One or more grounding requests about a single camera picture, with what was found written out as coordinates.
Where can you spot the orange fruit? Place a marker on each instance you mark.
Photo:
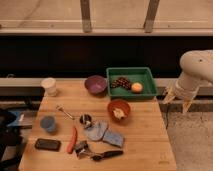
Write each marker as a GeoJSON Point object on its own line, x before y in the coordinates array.
{"type": "Point", "coordinates": [136, 87]}

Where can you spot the black handled utensil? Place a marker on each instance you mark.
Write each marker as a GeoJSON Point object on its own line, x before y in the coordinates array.
{"type": "Point", "coordinates": [107, 154]}

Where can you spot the white paper cup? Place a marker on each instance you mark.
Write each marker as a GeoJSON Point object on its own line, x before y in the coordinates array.
{"type": "Point", "coordinates": [49, 85]}

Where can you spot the blue plastic cup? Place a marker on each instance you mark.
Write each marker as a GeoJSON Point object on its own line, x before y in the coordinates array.
{"type": "Point", "coordinates": [48, 124]}

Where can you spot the orange bowl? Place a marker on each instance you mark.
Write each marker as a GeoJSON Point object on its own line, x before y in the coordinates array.
{"type": "Point", "coordinates": [118, 103]}

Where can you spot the small dark metal cup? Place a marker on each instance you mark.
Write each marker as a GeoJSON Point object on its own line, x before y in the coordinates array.
{"type": "Point", "coordinates": [86, 120]}

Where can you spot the blue object on floor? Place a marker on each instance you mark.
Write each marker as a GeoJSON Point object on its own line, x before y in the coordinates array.
{"type": "Point", "coordinates": [23, 118]}

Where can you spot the orange carrot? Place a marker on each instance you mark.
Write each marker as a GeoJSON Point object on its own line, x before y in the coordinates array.
{"type": "Point", "coordinates": [72, 141]}

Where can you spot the black smartphone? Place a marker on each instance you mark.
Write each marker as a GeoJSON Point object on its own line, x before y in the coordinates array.
{"type": "Point", "coordinates": [47, 144]}

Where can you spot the dark grape bunch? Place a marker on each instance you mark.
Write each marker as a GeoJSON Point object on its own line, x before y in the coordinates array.
{"type": "Point", "coordinates": [121, 82]}

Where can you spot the purple bowl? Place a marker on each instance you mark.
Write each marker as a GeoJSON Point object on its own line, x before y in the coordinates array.
{"type": "Point", "coordinates": [95, 84]}

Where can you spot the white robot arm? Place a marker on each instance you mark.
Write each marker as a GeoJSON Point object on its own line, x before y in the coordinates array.
{"type": "Point", "coordinates": [197, 70]}

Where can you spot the light blue cloth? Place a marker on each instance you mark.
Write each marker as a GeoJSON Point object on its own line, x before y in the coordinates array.
{"type": "Point", "coordinates": [96, 131]}

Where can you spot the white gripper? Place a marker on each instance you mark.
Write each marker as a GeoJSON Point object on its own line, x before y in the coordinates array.
{"type": "Point", "coordinates": [183, 89]}

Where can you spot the white food in bowl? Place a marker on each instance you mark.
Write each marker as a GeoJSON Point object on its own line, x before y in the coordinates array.
{"type": "Point", "coordinates": [118, 113]}

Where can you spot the green plastic tray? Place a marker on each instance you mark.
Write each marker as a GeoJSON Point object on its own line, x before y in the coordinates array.
{"type": "Point", "coordinates": [142, 75]}

